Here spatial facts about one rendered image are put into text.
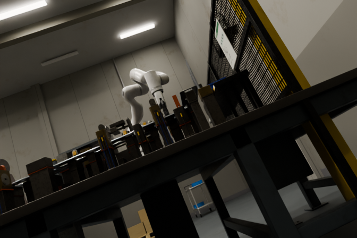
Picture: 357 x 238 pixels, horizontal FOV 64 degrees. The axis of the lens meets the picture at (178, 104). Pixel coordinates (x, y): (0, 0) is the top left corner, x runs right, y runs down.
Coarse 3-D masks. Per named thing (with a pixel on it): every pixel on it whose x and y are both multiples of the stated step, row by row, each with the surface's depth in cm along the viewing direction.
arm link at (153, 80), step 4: (148, 72) 192; (152, 72) 192; (144, 76) 194; (148, 76) 191; (152, 76) 191; (156, 76) 192; (160, 76) 193; (148, 80) 191; (152, 80) 190; (156, 80) 190; (160, 80) 192; (148, 84) 191; (152, 84) 189; (156, 84) 189; (160, 84) 191; (152, 88) 188
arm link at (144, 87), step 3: (132, 69) 223; (135, 69) 219; (138, 69) 218; (132, 72) 218; (132, 75) 217; (132, 78) 221; (135, 81) 224; (138, 84) 234; (141, 84) 228; (144, 84) 231; (147, 84) 235; (141, 87) 232; (144, 87) 231; (147, 87) 233; (141, 90) 232; (144, 90) 233; (147, 90) 235; (141, 93) 234; (144, 93) 236
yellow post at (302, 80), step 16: (256, 0) 152; (272, 32) 145; (288, 64) 139; (304, 80) 136; (304, 128) 137; (336, 128) 128; (320, 144) 128; (352, 160) 124; (336, 176) 126; (352, 192) 120
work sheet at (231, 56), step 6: (216, 18) 187; (216, 24) 193; (216, 30) 198; (222, 30) 186; (216, 36) 204; (222, 36) 191; (222, 42) 197; (228, 42) 184; (222, 48) 203; (228, 48) 188; (228, 54) 194; (234, 54) 182; (228, 60) 199; (234, 60) 187; (234, 66) 192
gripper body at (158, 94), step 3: (159, 90) 188; (162, 90) 190; (156, 93) 186; (159, 93) 186; (162, 93) 189; (156, 96) 185; (159, 96) 185; (162, 96) 185; (156, 99) 185; (159, 99) 194; (162, 99) 184; (159, 102) 184; (165, 102) 186; (159, 105) 184; (162, 105) 187
